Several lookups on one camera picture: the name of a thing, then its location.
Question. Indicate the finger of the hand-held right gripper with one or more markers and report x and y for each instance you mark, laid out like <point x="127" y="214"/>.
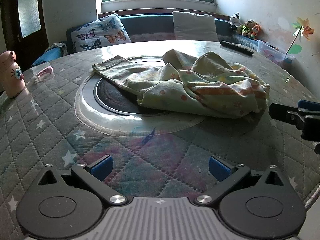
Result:
<point x="308" y="103"/>
<point x="282" y="112"/>

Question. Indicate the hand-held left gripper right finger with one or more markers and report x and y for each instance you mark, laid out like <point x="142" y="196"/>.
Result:
<point x="218" y="168"/>

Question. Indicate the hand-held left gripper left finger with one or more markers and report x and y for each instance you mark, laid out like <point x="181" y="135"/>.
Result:
<point x="102" y="168"/>

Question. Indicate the floral striped cloth garment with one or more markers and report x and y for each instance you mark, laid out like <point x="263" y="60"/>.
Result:
<point x="200" y="92"/>

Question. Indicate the clear plastic storage box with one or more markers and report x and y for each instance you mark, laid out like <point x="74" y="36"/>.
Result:
<point x="272" y="52"/>

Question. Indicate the grey quilted star tablecloth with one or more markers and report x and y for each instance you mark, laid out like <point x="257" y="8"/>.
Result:
<point x="50" y="130"/>

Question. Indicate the round black cooktop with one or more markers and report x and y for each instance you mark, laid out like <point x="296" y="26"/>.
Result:
<point x="112" y="97"/>

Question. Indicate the colourful paper pinwheel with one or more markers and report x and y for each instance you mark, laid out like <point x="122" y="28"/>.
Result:
<point x="303" y="30"/>

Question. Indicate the black remote control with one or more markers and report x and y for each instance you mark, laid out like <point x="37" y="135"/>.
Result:
<point x="237" y="48"/>

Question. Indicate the orange fox plush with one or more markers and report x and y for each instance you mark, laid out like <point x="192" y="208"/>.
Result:
<point x="255" y="31"/>

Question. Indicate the brown bear plush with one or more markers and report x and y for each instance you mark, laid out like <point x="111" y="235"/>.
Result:
<point x="247" y="28"/>

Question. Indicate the grey pillow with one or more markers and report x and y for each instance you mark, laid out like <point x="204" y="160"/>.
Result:
<point x="195" y="26"/>

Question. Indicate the blue cloth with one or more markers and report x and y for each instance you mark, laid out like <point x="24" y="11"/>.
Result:
<point x="47" y="56"/>

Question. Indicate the pink cartoon-eyed bottle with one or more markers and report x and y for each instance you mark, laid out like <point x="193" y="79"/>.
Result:
<point x="10" y="80"/>

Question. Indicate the butterfly print pillow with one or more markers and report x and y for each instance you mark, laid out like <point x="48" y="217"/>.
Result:
<point x="100" y="32"/>

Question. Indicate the blue bench sofa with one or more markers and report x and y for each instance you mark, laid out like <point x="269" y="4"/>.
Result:
<point x="150" y="25"/>

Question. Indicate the dark wooden door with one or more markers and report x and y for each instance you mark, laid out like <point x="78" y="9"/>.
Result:
<point x="30" y="10"/>

